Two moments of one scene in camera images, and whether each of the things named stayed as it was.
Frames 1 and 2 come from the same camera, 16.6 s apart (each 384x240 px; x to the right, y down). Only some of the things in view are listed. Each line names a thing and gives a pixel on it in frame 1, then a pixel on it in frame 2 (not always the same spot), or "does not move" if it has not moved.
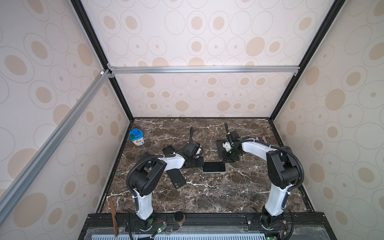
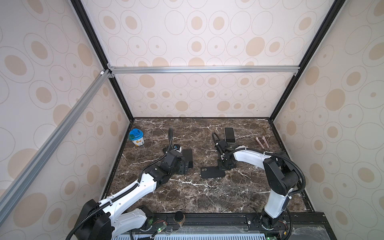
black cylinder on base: x=179 y=217 does not move
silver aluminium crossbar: x=112 y=70 does not move
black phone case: x=176 y=177 to x=212 y=172
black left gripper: x=200 y=160 to x=183 y=167
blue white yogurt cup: x=136 y=135 does not move
